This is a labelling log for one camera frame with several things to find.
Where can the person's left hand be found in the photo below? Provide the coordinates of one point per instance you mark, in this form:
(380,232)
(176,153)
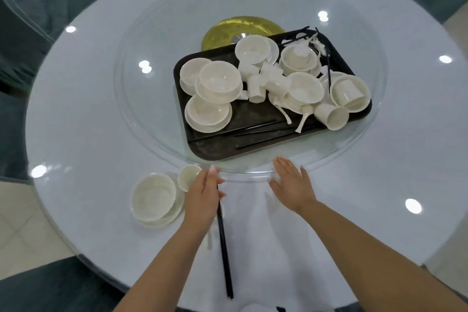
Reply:
(203,202)

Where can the person's right hand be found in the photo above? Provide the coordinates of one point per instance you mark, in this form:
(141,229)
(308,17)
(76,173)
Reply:
(292,187)

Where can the black tray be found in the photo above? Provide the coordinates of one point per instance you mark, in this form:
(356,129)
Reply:
(248,114)

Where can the person's right forearm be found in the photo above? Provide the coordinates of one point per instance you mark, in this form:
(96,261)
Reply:
(373,260)

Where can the person's left forearm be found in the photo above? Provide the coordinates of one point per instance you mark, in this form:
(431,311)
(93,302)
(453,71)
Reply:
(161,275)

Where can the glass lazy susan turntable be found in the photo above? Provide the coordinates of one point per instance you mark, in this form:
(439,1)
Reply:
(146,110)

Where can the white round table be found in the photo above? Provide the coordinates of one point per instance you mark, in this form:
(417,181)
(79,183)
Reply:
(73,110)

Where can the gold turntable base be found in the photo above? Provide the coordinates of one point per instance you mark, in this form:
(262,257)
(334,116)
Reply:
(219,35)

